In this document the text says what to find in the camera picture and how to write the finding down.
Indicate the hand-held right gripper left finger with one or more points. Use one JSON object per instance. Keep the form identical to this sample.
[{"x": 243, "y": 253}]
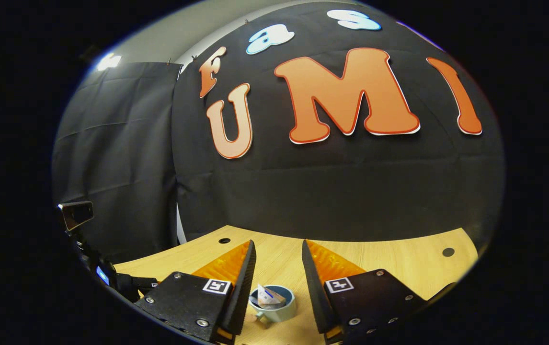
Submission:
[{"x": 243, "y": 287}]

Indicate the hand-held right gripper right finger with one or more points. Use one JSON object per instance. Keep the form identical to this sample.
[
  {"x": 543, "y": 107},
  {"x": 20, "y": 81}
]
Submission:
[{"x": 314, "y": 292}]

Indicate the white toothpaste tube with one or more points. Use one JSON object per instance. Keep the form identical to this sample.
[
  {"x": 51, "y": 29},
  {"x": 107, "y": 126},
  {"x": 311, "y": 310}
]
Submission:
[{"x": 267, "y": 298}]

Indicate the wooden desktop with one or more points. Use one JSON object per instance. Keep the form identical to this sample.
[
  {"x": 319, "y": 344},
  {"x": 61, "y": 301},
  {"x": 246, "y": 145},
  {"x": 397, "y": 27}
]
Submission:
[{"x": 399, "y": 268}]

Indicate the black backdrop cloth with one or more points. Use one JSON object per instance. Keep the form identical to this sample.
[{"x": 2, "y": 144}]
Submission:
[{"x": 351, "y": 191}]

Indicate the plain black cloth panel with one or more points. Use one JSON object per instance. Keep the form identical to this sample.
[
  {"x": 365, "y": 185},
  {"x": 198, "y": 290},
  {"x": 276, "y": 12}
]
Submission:
[{"x": 121, "y": 167}]

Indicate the white ceiling light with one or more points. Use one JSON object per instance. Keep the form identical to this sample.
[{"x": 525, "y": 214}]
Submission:
[{"x": 109, "y": 62}]

